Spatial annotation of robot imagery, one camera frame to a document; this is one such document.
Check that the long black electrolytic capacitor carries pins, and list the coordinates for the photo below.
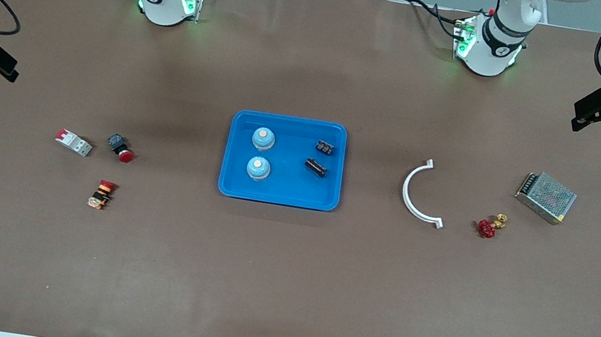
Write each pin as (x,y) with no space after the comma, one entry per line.
(315,167)

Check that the white curved plastic bracket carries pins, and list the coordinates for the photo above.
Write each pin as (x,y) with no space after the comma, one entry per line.
(405,189)

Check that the blue plastic tray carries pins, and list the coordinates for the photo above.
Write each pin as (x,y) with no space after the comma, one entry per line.
(288,188)

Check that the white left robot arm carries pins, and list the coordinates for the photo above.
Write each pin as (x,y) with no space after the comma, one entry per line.
(494,48)

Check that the white red circuit breaker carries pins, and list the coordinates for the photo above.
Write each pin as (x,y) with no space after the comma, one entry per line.
(74,143)

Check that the red mushroom push button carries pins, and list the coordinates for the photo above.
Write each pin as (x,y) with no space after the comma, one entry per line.
(120,146)

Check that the blue desk bell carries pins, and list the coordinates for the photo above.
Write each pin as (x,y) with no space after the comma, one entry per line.
(263,139)
(258,169)

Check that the red orange emergency stop switch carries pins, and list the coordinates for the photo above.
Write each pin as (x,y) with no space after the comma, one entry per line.
(102,195)

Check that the brass valve red handwheel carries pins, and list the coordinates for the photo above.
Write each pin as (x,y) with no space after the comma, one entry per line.
(486,228)

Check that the metal mesh power supply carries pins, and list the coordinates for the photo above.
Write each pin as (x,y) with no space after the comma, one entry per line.
(546,196)

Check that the short black electrolytic capacitor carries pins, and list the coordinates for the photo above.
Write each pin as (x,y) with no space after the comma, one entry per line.
(325,146)

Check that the brown table cover mat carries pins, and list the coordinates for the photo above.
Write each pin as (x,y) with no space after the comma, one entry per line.
(280,287)

